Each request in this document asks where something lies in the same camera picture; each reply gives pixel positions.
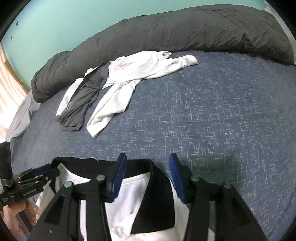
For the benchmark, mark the white polo shirt black collar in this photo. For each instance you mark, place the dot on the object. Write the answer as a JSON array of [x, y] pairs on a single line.
[[129, 192]]

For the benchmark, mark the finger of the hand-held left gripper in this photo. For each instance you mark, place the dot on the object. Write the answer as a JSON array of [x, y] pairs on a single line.
[[48, 176], [41, 169]]

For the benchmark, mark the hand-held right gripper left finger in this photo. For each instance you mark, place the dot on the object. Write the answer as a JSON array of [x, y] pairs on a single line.
[[118, 178]]

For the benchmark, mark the pink curtain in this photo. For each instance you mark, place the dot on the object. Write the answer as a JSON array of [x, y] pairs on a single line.
[[9, 92]]

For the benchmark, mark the dark grey rolled duvet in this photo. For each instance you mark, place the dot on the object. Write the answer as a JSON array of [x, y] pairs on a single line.
[[185, 30]]

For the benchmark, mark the wooden window frame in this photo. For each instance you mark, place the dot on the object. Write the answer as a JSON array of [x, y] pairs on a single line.
[[16, 74]]

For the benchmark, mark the light grey sheet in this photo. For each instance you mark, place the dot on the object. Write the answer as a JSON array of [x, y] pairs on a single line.
[[20, 115]]

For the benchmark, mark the dark grey garment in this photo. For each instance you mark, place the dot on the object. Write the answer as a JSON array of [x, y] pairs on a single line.
[[78, 106]]

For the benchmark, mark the white long-sleeve shirt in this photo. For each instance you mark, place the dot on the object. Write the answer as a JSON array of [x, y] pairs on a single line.
[[138, 67]]

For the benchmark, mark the person's left hand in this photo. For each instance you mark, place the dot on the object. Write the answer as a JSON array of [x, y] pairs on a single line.
[[11, 215]]

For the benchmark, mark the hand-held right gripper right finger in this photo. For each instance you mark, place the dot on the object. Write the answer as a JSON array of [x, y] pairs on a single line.
[[177, 178]]

